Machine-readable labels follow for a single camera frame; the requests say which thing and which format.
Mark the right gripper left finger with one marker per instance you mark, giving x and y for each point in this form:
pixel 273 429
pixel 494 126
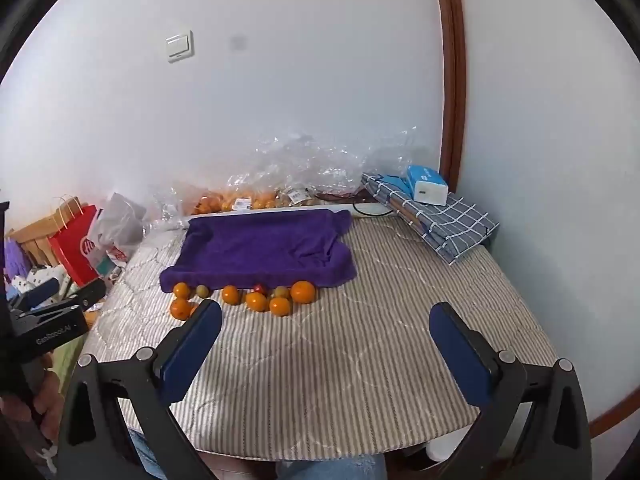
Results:
pixel 94 438

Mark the blue white box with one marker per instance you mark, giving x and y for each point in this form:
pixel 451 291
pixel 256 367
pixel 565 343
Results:
pixel 427 185

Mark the clear plastic bag of fruit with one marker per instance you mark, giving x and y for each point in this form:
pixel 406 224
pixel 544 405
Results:
pixel 302 171

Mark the orange mandarin front left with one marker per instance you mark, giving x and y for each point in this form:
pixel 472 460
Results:
pixel 180 309

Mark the grey plastic bag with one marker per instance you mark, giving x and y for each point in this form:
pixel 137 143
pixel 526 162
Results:
pixel 118 228

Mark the green round fruit right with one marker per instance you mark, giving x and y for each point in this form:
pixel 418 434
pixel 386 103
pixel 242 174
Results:
pixel 281 292

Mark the white wall switch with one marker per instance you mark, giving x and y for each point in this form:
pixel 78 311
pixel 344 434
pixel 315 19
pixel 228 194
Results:
pixel 179 47

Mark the orange mandarin far left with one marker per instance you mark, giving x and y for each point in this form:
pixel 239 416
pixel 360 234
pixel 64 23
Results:
pixel 182 291

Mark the orange mandarin middle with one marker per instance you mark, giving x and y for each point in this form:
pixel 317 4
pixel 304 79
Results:
pixel 231 295

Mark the grey checkered folded cloth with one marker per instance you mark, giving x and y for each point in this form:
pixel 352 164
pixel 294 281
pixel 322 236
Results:
pixel 451 230

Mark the green round fruit left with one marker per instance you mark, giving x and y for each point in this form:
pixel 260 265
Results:
pixel 202 291

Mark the orange tomato oval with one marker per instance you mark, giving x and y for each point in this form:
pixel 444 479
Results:
pixel 257 302

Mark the red cherry tomato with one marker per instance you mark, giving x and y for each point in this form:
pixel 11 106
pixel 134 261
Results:
pixel 262 289

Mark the purple towel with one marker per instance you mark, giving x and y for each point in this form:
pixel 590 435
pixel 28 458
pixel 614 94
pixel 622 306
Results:
pixel 271 248

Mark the orange tomato right front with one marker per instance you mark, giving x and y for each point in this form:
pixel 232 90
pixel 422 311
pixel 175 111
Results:
pixel 280 306

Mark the striped quilted bedspread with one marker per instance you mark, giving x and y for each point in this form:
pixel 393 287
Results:
pixel 355 372

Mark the large orange mandarin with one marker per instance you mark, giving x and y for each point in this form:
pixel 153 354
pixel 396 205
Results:
pixel 303 292

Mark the person's left hand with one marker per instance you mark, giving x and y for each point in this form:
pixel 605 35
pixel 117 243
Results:
pixel 48 402

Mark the green round fruit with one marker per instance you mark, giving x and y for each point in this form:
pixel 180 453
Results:
pixel 202 291
pixel 281 292

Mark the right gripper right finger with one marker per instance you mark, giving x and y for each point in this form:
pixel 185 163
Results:
pixel 554 442

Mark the brown wooden door frame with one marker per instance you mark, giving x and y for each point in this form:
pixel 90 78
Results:
pixel 455 74

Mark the clear empty plastic bag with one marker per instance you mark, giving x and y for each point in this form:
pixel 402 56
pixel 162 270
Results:
pixel 168 206

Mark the red paper shopping bag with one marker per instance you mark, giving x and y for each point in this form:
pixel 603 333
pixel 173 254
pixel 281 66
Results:
pixel 71 246

